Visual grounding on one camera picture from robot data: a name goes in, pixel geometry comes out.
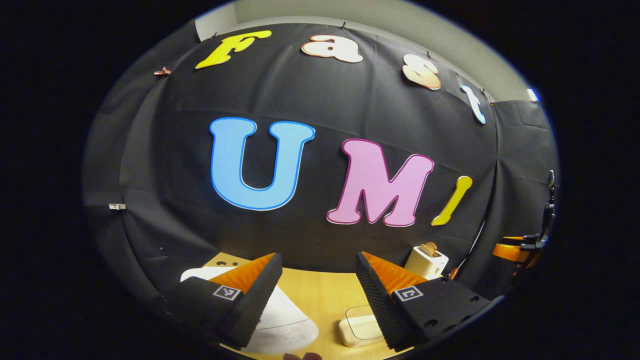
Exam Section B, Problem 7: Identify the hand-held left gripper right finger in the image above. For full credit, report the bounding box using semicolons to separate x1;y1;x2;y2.
355;251;493;352

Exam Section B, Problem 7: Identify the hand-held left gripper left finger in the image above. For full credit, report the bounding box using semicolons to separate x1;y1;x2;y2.
165;252;284;350

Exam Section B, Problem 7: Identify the white rice cooker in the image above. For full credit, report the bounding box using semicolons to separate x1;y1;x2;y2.
180;265;320;356

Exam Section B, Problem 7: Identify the clear plastic container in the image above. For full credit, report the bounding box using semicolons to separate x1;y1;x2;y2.
338;304;388;348

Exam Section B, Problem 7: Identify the white toaster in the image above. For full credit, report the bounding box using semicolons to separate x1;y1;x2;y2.
404;245;449;281

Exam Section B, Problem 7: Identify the black backdrop cloth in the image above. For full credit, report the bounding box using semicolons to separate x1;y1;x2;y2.
82;22;558;301

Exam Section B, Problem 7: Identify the white cable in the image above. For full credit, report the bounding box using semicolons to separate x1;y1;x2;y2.
462;220;488;271

